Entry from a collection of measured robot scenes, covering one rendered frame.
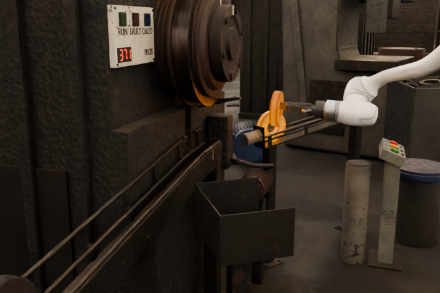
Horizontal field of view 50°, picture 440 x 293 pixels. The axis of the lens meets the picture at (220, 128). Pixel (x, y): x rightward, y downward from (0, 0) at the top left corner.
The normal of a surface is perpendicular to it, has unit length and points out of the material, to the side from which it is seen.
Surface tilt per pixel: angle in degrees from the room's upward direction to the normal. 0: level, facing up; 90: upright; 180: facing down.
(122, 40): 90
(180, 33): 80
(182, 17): 66
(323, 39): 90
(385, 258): 90
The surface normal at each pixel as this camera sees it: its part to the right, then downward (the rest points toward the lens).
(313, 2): -0.53, 0.18
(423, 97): -0.06, 0.22
